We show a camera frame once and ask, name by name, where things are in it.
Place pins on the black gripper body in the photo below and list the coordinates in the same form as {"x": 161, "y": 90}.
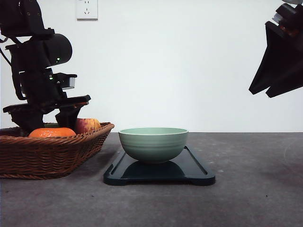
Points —
{"x": 290, "y": 20}
{"x": 34, "y": 80}

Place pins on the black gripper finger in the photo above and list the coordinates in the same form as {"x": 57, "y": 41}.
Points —
{"x": 28, "y": 122}
{"x": 287, "y": 85}
{"x": 283, "y": 52}
{"x": 67, "y": 118}

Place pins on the green ceramic bowl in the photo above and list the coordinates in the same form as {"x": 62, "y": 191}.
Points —
{"x": 153, "y": 144}

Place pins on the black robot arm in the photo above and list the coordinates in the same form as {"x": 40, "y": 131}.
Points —
{"x": 21, "y": 20}

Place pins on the brown wicker basket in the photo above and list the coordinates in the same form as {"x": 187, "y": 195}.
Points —
{"x": 23, "y": 156}

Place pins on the red yellow apple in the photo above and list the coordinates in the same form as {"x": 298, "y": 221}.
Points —
{"x": 86, "y": 125}

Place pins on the orange tangerine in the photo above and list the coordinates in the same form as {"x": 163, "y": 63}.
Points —
{"x": 52, "y": 132}

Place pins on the dark green fruit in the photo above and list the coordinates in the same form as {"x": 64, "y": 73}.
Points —
{"x": 52, "y": 125}

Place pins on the dark rectangular tray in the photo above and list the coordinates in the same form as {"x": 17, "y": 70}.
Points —
{"x": 186, "y": 170}

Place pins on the white wall socket left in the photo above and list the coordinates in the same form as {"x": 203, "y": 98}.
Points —
{"x": 86, "y": 10}

